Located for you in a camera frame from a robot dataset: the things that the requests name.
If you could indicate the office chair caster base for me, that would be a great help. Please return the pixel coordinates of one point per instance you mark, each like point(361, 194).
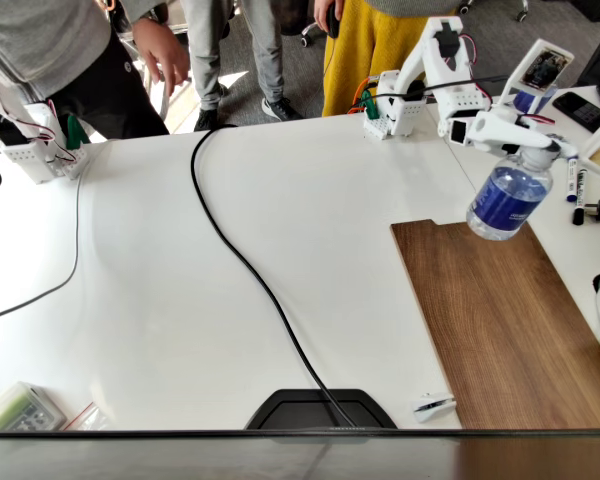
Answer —
point(522, 10)

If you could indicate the blue label bottle white cap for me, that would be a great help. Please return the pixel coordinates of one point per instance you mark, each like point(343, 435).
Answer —
point(520, 102)

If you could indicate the idle white robot arm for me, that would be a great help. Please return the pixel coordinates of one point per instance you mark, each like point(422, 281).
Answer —
point(30, 145)

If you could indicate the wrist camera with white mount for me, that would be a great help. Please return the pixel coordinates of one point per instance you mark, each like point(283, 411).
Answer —
point(545, 67)

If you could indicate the black computer monitor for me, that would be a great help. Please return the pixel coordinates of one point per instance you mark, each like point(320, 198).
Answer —
point(280, 415)

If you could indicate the clear zip bag red strip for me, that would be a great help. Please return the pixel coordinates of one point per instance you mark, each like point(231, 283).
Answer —
point(87, 420)

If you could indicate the blue whiteboard marker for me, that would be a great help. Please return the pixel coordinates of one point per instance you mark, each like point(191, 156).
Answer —
point(572, 180)

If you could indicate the blue label bottle black cap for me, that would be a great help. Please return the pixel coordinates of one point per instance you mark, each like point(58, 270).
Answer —
point(507, 200)

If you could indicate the person in yellow skirt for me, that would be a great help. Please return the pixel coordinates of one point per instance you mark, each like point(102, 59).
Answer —
point(370, 50)

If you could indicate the yellow skirt person's hand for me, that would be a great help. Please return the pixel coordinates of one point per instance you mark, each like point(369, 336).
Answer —
point(322, 10)

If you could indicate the small black handheld device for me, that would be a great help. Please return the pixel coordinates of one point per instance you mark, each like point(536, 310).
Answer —
point(333, 22)

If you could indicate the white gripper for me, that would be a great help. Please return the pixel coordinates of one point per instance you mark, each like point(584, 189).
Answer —
point(516, 136)

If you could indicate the person in gray trousers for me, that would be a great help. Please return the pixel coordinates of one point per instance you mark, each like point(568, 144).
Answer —
point(270, 55)

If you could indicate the black smartphone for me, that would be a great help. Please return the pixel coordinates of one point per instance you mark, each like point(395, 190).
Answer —
point(580, 111)

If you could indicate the clear plastic parts box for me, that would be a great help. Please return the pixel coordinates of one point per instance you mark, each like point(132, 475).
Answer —
point(22, 410)

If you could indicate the small white plastic part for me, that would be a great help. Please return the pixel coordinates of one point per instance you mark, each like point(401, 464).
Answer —
point(432, 407)

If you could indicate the person in gray hoodie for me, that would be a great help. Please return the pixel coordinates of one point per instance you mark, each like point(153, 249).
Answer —
point(45, 45)

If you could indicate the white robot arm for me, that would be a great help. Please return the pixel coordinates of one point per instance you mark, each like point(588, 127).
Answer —
point(430, 65)

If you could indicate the black whiteboard marker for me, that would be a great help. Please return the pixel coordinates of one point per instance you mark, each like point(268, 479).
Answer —
point(581, 197)

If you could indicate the black office chair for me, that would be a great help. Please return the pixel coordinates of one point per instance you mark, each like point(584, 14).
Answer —
point(300, 20)

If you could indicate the hoodie person's bare hand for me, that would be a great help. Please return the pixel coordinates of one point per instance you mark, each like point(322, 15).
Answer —
point(162, 50)

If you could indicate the brown wooden board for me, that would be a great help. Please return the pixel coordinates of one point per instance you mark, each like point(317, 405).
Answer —
point(500, 330)

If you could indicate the green table clamp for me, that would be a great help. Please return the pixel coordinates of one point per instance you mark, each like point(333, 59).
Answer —
point(371, 107)
point(75, 132)

